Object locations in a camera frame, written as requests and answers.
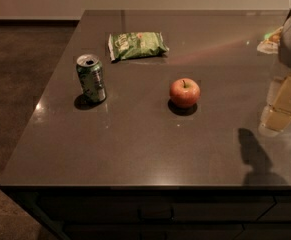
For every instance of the red apple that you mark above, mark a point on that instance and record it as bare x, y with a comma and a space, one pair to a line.
184, 93

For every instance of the green soda can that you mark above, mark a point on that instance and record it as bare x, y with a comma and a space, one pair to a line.
90, 73

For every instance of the snack wrapper at table edge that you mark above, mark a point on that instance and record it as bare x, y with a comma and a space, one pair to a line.
270, 43

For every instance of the green chip bag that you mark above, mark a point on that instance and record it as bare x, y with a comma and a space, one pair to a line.
136, 45

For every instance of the dark drawer cabinet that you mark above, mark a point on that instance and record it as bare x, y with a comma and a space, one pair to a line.
158, 214

